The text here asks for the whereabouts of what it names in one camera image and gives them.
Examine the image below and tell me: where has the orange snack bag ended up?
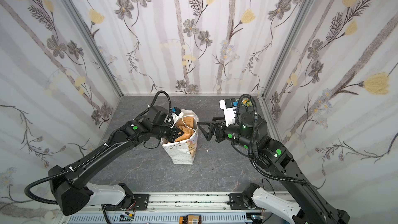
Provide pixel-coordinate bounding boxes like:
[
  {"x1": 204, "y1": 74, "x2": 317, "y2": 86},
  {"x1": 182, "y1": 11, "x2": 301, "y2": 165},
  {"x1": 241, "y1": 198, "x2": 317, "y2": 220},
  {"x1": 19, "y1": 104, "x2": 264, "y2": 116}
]
[{"x1": 175, "y1": 115, "x2": 195, "y2": 142}]

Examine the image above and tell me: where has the white patterned paper bag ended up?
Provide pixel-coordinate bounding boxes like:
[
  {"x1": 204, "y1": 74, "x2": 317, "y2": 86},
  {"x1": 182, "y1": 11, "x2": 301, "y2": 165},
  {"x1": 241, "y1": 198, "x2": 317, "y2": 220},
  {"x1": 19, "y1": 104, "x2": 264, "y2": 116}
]
[{"x1": 161, "y1": 110, "x2": 199, "y2": 165}]

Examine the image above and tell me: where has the green Fox's candy bag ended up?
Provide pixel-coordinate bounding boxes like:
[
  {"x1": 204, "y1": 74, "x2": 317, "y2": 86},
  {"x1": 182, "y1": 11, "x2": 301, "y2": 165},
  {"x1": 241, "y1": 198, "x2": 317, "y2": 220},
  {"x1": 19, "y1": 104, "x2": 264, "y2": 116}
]
[{"x1": 238, "y1": 97, "x2": 252, "y2": 107}]

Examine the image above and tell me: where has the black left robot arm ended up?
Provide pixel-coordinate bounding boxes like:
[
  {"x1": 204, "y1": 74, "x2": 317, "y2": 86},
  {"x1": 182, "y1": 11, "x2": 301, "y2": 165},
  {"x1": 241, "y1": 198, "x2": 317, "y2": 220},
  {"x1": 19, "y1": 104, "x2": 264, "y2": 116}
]
[{"x1": 24, "y1": 90, "x2": 183, "y2": 216}]

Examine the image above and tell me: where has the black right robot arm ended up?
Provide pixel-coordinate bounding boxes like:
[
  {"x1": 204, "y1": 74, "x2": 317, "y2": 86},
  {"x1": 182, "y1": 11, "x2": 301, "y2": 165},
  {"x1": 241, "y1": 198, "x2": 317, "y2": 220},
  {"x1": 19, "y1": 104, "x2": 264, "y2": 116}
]
[{"x1": 198, "y1": 94, "x2": 350, "y2": 224}]

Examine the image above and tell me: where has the orange black device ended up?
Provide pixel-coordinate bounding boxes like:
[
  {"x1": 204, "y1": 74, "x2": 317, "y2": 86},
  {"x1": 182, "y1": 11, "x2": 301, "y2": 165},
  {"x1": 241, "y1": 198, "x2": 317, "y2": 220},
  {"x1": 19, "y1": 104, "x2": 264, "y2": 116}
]
[{"x1": 179, "y1": 214, "x2": 202, "y2": 224}]

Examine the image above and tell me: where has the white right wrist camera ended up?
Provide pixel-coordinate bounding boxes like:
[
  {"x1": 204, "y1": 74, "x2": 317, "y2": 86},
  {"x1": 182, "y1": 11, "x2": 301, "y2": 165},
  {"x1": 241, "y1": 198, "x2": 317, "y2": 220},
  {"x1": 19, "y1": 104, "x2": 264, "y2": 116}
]
[{"x1": 219, "y1": 98, "x2": 238, "y2": 127}]

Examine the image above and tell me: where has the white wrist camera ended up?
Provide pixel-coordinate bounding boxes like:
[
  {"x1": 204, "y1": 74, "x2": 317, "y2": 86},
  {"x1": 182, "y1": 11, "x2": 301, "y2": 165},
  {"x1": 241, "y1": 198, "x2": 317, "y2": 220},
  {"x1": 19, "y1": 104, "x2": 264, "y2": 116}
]
[
  {"x1": 219, "y1": 98, "x2": 238, "y2": 127},
  {"x1": 171, "y1": 107, "x2": 183, "y2": 118}
]

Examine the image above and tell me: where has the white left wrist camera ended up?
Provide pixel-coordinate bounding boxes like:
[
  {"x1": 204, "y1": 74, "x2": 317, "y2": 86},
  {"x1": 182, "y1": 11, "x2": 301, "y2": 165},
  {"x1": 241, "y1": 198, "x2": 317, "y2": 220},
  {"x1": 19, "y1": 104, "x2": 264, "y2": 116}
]
[{"x1": 171, "y1": 107, "x2": 183, "y2": 118}]

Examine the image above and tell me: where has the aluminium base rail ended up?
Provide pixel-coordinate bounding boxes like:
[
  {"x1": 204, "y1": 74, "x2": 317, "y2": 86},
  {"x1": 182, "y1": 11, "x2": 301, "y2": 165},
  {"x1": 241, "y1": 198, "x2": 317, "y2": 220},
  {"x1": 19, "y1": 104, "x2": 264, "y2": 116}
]
[{"x1": 59, "y1": 189, "x2": 300, "y2": 224}]

